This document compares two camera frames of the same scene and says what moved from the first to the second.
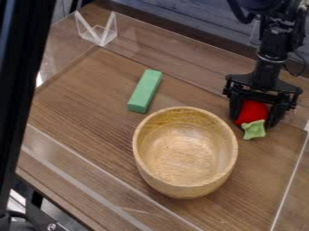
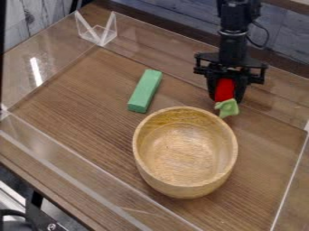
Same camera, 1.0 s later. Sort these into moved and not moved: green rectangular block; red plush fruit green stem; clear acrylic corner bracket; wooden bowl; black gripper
Moved: black gripper; red plush fruit green stem
Not moved: clear acrylic corner bracket; green rectangular block; wooden bowl
